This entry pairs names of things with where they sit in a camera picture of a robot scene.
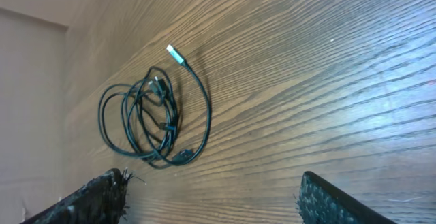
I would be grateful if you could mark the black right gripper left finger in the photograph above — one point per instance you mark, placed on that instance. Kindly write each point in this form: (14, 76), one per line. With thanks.
(101, 201)

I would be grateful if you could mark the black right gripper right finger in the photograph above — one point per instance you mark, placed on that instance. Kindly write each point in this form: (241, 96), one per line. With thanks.
(321, 202)

